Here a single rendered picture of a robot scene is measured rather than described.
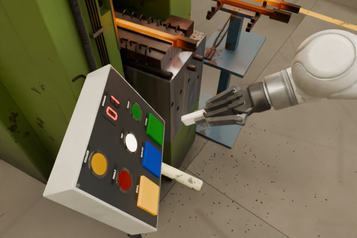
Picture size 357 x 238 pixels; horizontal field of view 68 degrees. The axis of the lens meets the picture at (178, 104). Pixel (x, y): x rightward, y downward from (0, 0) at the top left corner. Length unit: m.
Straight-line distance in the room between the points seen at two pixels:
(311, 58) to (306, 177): 1.62
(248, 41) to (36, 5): 1.25
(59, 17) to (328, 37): 0.63
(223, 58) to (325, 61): 1.11
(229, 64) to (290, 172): 0.90
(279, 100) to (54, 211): 1.55
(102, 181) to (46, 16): 0.43
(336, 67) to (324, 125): 1.92
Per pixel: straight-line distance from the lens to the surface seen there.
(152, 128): 0.78
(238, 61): 1.54
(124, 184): 0.63
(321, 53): 0.47
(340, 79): 0.47
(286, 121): 2.26
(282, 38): 3.11
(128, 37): 1.18
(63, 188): 0.54
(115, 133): 0.64
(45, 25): 0.78
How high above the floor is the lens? 1.66
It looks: 49 degrees down
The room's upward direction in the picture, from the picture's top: 1 degrees clockwise
